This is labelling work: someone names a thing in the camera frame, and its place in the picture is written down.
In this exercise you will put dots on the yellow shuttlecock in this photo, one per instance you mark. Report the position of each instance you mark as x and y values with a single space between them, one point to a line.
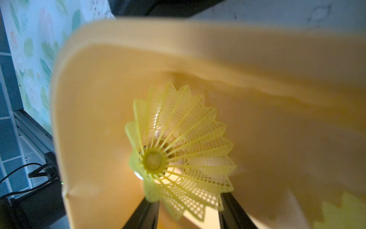
350 215
180 152

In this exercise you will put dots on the yellow plastic storage box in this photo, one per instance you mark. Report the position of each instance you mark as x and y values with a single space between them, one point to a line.
294 105

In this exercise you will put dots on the yellow shuttlecock bottom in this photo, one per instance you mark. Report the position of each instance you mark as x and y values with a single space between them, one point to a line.
350 215

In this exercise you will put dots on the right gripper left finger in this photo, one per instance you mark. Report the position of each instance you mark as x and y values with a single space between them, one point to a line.
144 217

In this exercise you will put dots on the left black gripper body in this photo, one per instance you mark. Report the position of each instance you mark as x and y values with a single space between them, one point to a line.
160 8

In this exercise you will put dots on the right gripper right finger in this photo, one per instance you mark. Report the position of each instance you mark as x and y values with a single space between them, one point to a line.
233 216

